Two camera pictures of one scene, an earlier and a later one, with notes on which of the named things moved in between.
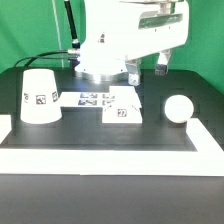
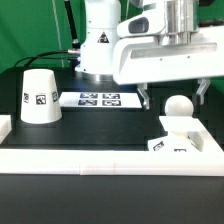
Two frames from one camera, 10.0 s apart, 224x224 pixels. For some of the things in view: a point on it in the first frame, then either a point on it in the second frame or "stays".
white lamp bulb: (179, 108) stays
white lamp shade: (40, 102) stays
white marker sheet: (87, 99) stays
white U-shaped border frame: (208, 161) stays
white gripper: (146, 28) → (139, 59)
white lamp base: (126, 107) → (185, 134)
